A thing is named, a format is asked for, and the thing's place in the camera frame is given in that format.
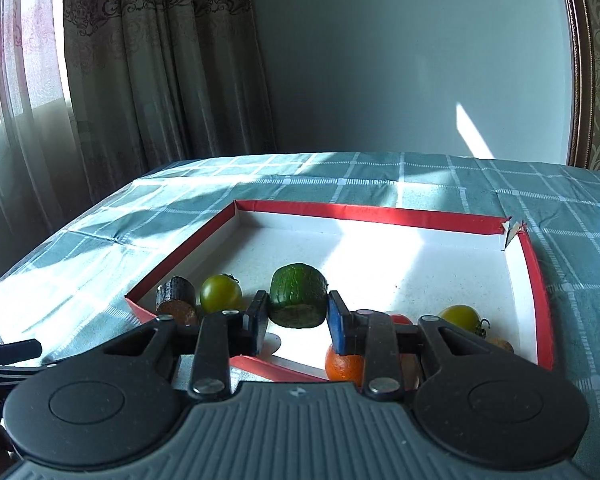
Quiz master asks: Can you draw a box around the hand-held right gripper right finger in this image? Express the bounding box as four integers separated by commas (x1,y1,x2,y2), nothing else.
326,289,487,403

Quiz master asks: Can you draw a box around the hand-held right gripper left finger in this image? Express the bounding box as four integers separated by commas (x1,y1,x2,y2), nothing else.
100,289,272,401

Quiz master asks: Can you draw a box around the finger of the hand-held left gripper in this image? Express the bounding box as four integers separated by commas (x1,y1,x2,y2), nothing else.
0,363,57,386
0,338,44,366

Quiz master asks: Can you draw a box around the large green tomato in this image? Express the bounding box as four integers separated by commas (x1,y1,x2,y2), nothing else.
199,273,244,314

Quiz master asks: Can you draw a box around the green cucumber piece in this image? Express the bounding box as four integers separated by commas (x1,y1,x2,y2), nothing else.
268,263,329,330

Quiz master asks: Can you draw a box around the red cardboard box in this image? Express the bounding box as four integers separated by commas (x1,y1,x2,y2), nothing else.
124,199,553,383

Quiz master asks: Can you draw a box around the small green tomato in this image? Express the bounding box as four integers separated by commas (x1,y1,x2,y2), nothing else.
438,304,492,338

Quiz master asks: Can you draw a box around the orange tangerine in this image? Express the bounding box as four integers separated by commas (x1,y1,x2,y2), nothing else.
324,344,367,383

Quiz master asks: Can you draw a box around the dark eggplant piece in box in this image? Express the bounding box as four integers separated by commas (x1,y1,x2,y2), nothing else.
155,276,199,326

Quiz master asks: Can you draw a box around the teal checked tablecloth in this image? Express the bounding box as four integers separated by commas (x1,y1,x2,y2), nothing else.
0,150,600,480

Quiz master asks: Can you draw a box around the white sheer curtain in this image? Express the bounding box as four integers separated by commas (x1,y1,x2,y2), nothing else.
0,0,81,291

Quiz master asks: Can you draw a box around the patterned brown curtain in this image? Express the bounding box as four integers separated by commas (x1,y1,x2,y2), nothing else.
62,0,277,211

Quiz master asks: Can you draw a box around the brown wooden wall frame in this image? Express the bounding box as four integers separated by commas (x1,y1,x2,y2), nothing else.
555,0,597,168

